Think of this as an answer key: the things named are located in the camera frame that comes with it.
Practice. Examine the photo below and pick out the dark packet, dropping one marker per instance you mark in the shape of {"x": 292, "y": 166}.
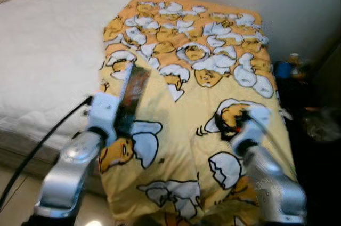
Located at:
{"x": 134, "y": 90}

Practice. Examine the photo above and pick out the yellow egg cartoon blanket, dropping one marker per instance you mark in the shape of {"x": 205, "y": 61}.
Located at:
{"x": 186, "y": 50}

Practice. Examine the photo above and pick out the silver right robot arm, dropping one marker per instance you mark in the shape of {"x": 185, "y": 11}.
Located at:
{"x": 272, "y": 183}

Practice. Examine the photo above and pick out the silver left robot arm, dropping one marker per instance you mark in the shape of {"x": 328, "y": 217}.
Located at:
{"x": 69, "y": 178}

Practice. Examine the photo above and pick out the white paper scrap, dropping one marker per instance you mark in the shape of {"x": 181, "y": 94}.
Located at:
{"x": 286, "y": 113}

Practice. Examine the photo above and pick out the blue box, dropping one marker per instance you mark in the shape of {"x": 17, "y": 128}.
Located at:
{"x": 282, "y": 70}

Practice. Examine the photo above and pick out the small brown figurine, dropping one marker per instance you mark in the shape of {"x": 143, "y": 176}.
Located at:
{"x": 295, "y": 65}

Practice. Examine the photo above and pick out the clear plastic bag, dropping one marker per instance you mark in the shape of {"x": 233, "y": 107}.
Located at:
{"x": 322, "y": 123}

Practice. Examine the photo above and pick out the black nightstand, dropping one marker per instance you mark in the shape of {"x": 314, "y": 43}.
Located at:
{"x": 314, "y": 183}

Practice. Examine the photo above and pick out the white quilted mattress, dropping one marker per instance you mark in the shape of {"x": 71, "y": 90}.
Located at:
{"x": 48, "y": 50}

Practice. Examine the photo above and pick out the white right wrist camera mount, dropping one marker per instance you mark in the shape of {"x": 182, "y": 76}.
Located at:
{"x": 250, "y": 132}

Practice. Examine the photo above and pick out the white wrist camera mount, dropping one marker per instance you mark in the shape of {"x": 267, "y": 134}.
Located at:
{"x": 250, "y": 132}
{"x": 102, "y": 114}

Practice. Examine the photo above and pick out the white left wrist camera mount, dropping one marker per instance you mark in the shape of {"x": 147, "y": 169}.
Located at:
{"x": 102, "y": 114}

